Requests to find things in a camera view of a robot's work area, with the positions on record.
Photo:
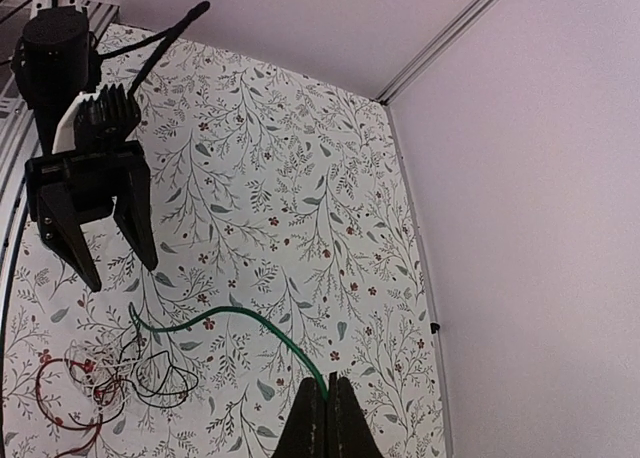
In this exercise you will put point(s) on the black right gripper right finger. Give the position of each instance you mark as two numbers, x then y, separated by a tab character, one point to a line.
348	434

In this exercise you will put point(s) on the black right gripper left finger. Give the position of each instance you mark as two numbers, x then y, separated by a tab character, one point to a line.
303	435

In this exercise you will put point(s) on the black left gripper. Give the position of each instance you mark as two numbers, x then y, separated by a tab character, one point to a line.
71	186

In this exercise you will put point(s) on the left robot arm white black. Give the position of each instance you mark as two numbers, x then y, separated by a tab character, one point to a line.
54	61

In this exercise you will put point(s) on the floral patterned table mat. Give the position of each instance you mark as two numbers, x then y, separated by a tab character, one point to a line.
272	193

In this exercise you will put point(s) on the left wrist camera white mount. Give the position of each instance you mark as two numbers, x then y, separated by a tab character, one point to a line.
96	122

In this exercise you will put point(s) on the front aluminium rail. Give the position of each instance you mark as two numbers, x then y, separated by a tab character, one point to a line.
19	139

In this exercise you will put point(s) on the left aluminium frame post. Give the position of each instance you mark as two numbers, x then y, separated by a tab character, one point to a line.
443	40

